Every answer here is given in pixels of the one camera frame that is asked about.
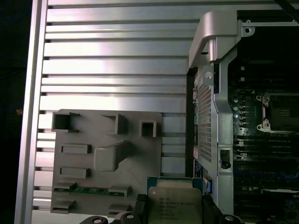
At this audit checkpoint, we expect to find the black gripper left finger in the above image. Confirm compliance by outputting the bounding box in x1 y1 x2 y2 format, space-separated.
85 193 148 224

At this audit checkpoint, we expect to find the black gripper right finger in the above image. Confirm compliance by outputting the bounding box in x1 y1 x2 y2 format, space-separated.
202 194 242 224

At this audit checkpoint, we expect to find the CPU with silver lid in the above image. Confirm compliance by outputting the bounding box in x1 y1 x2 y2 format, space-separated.
147 176 206 224

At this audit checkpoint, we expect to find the black RAM slot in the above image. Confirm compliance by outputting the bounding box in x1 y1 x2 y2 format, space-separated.
235 135 299 142
240 74 299 83

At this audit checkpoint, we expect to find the CPU socket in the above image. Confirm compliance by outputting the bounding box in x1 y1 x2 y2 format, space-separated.
256 93 299 133

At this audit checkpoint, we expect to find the green motherboard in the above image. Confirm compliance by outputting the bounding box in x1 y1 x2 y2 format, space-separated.
228 58 299 224

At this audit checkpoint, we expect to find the green RAM stick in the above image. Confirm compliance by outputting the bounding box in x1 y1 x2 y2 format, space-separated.
55 186 131 196

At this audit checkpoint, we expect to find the grey parts rack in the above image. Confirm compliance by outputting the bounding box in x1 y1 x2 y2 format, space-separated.
50 108 164 215

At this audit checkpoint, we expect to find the black open PC case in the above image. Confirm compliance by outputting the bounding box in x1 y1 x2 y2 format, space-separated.
185 10 299 224

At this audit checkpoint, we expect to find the thick black gripper cable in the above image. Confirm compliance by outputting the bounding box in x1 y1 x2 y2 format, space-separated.
273 0 299 21

